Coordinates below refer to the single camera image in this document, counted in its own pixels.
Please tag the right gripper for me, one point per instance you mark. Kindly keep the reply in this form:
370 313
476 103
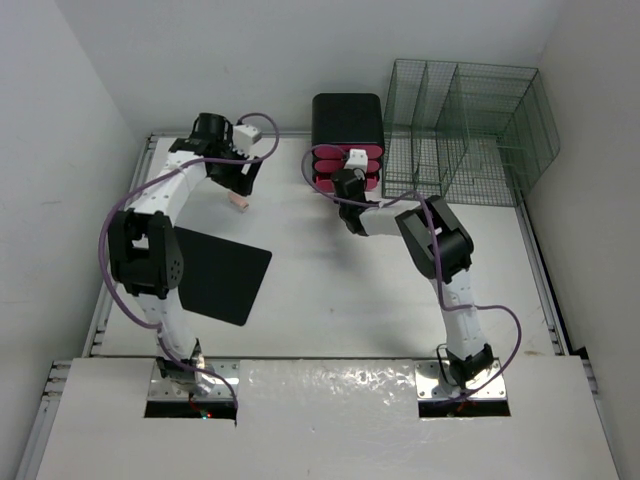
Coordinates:
363 183

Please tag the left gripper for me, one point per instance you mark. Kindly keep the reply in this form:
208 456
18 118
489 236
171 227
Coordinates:
238 181

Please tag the pink bottom drawer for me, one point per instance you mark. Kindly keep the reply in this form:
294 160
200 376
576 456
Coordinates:
324 183

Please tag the pink top drawer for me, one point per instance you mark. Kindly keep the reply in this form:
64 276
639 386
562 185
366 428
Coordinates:
337 151

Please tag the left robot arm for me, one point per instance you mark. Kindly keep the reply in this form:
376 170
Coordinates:
140 248

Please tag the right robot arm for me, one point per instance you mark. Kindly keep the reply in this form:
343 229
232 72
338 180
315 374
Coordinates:
441 250

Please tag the pink eraser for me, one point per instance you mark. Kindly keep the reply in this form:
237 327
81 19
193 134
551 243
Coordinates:
238 201

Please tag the black drawer cabinet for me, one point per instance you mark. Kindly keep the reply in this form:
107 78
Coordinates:
347 119

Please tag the black mouse pad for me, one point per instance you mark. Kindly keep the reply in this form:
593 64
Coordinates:
221 278

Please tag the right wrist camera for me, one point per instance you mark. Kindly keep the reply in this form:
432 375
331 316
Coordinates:
357 159

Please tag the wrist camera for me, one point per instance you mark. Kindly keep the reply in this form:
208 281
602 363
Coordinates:
245 136
357 159

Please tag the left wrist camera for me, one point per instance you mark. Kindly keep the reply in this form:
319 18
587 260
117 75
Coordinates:
245 136

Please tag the green wire mesh organizer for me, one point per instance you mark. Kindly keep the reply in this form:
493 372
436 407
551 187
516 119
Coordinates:
476 134

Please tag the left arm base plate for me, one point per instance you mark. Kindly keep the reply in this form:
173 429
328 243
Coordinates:
178 385

